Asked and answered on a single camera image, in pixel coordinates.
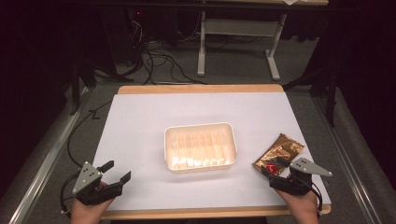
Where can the white metal desk frame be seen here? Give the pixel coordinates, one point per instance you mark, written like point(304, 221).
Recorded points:
point(239, 40)

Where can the gold foil snack packet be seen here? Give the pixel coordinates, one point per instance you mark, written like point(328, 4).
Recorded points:
point(278, 153)

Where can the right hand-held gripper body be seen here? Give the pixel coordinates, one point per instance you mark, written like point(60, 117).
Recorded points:
point(300, 175)

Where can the white paper sheet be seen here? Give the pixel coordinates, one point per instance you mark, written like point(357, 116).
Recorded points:
point(193, 124)

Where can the person's right hand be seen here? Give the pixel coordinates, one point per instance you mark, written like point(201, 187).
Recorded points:
point(300, 207)

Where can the black metal stand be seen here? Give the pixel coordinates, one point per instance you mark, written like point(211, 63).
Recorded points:
point(81, 81)
point(323, 90)

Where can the person's left hand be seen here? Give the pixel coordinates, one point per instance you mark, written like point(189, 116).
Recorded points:
point(90, 210)

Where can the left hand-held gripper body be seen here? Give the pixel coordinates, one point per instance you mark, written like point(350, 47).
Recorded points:
point(88, 183)

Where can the aluminium rail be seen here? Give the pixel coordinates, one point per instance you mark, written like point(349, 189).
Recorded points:
point(348, 161)
point(46, 161)

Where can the white plastic tray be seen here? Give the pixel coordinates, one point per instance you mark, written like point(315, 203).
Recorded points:
point(200, 146)

